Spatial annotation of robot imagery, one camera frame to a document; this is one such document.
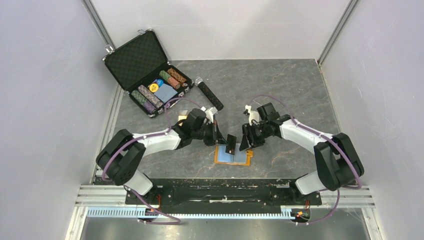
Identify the black poker chip case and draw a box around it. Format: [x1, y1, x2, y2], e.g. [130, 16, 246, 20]
[102, 29, 194, 118]

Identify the green red chip stack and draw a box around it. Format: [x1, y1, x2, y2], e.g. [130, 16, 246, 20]
[159, 70, 181, 90]

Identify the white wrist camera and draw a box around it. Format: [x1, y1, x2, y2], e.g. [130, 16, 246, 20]
[200, 106, 218, 124]
[243, 105, 261, 126]

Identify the black VIP card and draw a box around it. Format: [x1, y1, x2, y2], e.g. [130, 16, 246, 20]
[225, 134, 237, 155]

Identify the left gold card in case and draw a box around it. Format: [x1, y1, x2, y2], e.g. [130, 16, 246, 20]
[177, 115, 188, 126]

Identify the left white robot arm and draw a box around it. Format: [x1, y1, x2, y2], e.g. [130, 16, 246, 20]
[96, 107, 224, 204]

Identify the brown patterned chip stack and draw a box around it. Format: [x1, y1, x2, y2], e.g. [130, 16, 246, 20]
[166, 68, 187, 85]

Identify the grey slotted cable duct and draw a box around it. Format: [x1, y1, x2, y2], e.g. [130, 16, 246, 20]
[86, 206, 312, 220]

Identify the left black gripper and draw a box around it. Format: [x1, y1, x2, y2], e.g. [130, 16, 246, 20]
[192, 120, 229, 147]

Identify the black glitter cylinder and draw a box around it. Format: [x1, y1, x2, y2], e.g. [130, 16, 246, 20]
[194, 76, 224, 111]

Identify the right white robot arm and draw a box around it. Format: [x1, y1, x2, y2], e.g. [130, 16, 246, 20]
[239, 103, 365, 204]

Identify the orange leather card holder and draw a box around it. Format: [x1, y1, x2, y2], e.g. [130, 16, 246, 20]
[214, 143, 254, 166]

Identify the blue card deck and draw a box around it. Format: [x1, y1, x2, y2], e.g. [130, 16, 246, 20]
[154, 83, 178, 103]

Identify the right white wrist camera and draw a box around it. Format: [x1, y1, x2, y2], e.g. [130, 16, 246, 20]
[243, 105, 261, 126]

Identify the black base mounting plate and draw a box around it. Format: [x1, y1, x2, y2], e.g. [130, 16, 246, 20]
[144, 178, 322, 215]

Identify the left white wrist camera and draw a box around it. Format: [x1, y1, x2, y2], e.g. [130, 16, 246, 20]
[200, 106, 218, 124]

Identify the purple patterned chip stack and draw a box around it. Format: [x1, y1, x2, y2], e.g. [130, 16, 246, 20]
[137, 85, 164, 109]

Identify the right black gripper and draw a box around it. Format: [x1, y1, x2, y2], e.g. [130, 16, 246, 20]
[239, 122, 270, 151]

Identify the green purple chip stack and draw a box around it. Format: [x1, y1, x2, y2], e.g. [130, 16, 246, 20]
[130, 90, 156, 114]

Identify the yellow poker chip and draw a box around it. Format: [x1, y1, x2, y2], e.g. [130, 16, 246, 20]
[149, 83, 159, 93]

